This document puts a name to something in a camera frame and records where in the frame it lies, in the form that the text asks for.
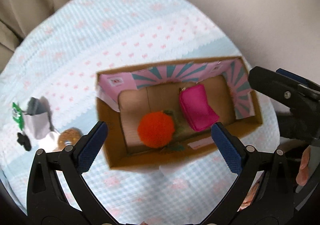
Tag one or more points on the magenta zip pouch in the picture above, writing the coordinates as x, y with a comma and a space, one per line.
195, 108

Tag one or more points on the orange pompom plush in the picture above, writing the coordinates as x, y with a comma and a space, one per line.
159, 129

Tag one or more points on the black hair clip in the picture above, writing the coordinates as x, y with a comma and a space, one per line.
24, 141

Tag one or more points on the grey socks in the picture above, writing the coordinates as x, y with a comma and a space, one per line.
35, 107

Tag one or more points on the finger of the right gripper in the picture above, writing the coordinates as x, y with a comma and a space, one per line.
278, 87
295, 77

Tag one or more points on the white cloth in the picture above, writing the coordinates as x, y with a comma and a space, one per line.
39, 127

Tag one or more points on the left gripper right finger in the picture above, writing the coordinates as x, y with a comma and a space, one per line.
263, 191

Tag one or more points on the brown plush keychain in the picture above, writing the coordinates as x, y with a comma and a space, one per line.
68, 137

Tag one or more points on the cardboard box with pink lining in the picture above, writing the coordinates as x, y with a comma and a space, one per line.
126, 94

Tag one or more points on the green wet wipes pack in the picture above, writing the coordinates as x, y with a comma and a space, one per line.
17, 115

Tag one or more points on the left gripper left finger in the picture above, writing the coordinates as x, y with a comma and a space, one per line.
57, 193

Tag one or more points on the light blue patterned bedsheet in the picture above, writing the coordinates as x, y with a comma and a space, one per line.
59, 60

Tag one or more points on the person's right hand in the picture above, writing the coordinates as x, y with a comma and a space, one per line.
303, 174

